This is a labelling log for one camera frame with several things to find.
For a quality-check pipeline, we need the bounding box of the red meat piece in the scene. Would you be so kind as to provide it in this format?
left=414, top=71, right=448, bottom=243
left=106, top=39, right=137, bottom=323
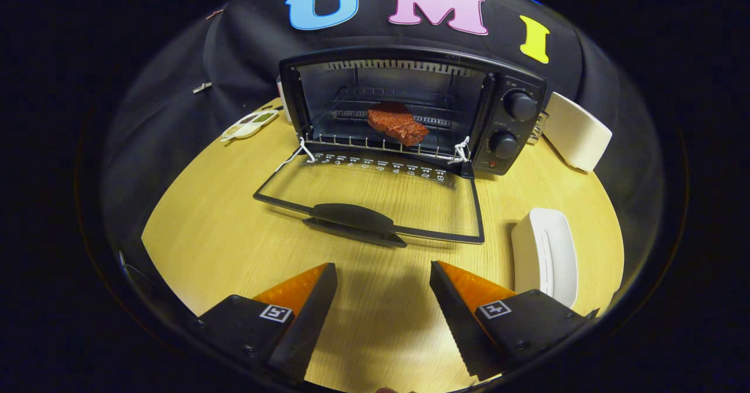
left=367, top=102, right=429, bottom=147

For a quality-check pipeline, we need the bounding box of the white divided spice dish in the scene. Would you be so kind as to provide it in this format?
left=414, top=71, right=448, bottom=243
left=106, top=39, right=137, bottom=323
left=221, top=110, right=280, bottom=142

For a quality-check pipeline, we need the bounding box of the white toaster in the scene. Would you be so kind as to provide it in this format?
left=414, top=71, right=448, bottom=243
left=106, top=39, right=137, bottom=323
left=542, top=91, right=613, bottom=173

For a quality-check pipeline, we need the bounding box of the black toaster oven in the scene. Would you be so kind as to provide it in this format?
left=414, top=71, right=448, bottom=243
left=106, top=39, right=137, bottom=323
left=253, top=46, right=548, bottom=248

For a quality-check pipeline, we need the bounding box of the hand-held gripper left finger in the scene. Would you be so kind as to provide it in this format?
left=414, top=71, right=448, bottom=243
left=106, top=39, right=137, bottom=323
left=190, top=262, right=339, bottom=384

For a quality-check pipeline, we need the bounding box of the metal wire holder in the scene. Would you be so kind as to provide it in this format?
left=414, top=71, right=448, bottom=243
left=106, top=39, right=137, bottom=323
left=527, top=109, right=550, bottom=145

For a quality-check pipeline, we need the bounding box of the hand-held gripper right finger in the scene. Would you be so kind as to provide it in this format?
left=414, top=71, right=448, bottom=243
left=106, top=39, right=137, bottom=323
left=429, top=260, right=599, bottom=382

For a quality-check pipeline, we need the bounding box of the white rectangular tray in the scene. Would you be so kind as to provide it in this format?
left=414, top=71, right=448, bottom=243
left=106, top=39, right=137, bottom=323
left=511, top=207, right=579, bottom=309

